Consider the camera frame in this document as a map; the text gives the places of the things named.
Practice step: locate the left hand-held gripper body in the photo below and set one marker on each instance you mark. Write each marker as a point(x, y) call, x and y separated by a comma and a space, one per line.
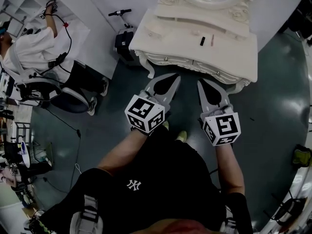
point(143, 113)

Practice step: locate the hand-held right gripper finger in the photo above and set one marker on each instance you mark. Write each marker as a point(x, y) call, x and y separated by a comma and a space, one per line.
point(226, 100)
point(203, 101)

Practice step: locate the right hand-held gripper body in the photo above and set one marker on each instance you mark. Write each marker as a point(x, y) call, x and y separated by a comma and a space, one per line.
point(226, 128)

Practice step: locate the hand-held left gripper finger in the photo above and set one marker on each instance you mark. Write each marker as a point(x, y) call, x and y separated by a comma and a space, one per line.
point(173, 92)
point(151, 86)

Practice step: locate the white ornate dressing table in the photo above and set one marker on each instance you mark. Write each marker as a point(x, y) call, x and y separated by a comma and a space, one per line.
point(175, 40)

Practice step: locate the small white tray box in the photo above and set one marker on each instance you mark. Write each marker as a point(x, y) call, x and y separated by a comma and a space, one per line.
point(153, 28)

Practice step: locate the small black tube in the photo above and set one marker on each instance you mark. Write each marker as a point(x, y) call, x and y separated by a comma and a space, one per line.
point(202, 41)

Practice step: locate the pink pencil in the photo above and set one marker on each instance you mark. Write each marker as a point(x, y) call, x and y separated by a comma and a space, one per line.
point(212, 40)

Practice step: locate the person's left forearm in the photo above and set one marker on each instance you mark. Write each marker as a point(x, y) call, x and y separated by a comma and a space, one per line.
point(124, 152)

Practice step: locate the person's right forearm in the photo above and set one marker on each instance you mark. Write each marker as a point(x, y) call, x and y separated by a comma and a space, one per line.
point(229, 169)

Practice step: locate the person's left yellow-green shoe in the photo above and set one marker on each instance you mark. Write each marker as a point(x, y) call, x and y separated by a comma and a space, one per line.
point(165, 125)

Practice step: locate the person's yellow-green shoe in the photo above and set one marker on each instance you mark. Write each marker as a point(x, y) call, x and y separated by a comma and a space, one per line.
point(165, 125)
point(181, 136)

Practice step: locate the person's black trousers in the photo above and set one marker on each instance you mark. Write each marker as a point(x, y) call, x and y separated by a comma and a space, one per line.
point(161, 140)

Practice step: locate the person's right yellow-green shoe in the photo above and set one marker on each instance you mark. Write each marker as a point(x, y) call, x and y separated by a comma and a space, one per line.
point(181, 136)

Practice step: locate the black scooter suitcase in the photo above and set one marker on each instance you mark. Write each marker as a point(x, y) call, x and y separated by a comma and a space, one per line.
point(124, 43)

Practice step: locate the white cabinet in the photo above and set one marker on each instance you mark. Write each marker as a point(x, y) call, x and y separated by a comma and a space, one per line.
point(97, 45)

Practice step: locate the grey office chair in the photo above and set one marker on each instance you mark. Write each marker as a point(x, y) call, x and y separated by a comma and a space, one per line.
point(70, 99)

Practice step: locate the person's black t-shirt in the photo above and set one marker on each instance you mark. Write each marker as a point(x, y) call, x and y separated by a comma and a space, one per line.
point(146, 191)

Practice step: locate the black metal chair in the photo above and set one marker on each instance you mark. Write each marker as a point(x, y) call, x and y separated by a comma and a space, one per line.
point(287, 208)

